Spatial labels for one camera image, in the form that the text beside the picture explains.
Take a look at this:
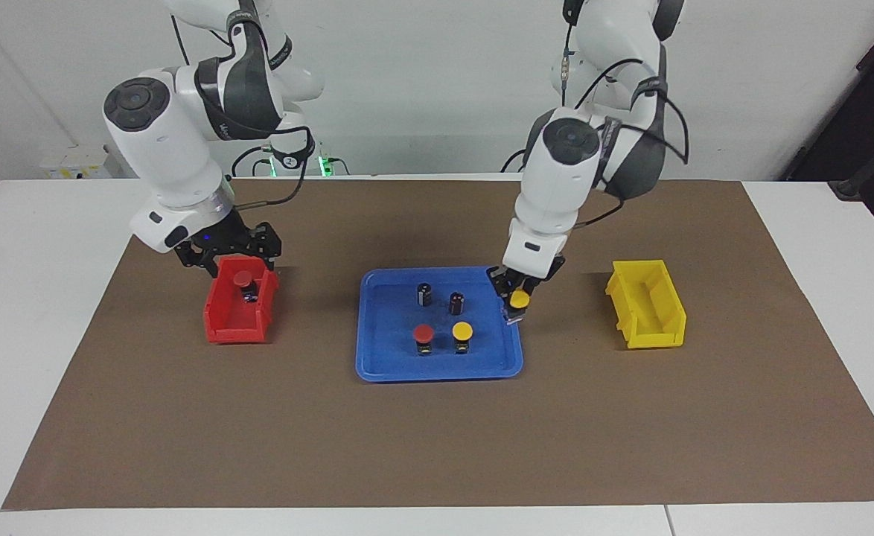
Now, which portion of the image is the black fabric backdrop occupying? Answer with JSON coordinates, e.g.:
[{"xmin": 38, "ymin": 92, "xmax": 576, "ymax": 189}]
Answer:
[{"xmin": 779, "ymin": 0, "xmax": 874, "ymax": 217}]

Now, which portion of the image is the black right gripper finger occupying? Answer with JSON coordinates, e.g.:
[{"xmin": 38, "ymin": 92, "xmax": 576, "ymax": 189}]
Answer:
[
  {"xmin": 176, "ymin": 252, "xmax": 218, "ymax": 278},
  {"xmin": 257, "ymin": 223, "xmax": 283, "ymax": 270}
]

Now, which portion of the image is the blue plastic tray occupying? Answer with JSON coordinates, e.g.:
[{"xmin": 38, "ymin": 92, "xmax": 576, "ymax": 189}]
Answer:
[{"xmin": 355, "ymin": 267, "xmax": 524, "ymax": 383}]

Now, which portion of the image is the red plastic storage bin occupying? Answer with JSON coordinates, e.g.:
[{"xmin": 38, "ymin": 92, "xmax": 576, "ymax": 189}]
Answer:
[{"xmin": 203, "ymin": 255, "xmax": 280, "ymax": 345}]

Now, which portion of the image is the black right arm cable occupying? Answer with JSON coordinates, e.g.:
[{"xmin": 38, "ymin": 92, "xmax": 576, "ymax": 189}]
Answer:
[{"xmin": 230, "ymin": 127, "xmax": 313, "ymax": 206}]

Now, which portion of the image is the white power strip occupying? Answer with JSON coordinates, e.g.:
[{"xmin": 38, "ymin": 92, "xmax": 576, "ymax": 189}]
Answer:
[{"xmin": 39, "ymin": 145, "xmax": 110, "ymax": 179}]

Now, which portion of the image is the brown paper table mat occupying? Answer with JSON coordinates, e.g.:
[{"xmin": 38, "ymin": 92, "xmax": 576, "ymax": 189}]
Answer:
[{"xmin": 1, "ymin": 177, "xmax": 874, "ymax": 511}]

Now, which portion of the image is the yellow plastic storage bin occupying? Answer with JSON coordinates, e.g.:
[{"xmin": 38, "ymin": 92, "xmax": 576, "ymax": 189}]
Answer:
[{"xmin": 605, "ymin": 259, "xmax": 687, "ymax": 350}]

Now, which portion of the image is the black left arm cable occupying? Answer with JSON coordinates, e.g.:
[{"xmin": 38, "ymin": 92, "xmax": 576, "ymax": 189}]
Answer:
[{"xmin": 562, "ymin": 58, "xmax": 689, "ymax": 229}]

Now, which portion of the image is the black stand leg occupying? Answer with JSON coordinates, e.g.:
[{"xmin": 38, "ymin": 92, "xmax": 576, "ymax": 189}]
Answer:
[{"xmin": 828, "ymin": 127, "xmax": 874, "ymax": 202}]

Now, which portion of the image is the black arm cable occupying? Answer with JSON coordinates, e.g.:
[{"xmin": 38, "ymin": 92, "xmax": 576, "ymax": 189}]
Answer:
[
  {"xmin": 230, "ymin": 127, "xmax": 313, "ymax": 206},
  {"xmin": 562, "ymin": 58, "xmax": 689, "ymax": 229}
]

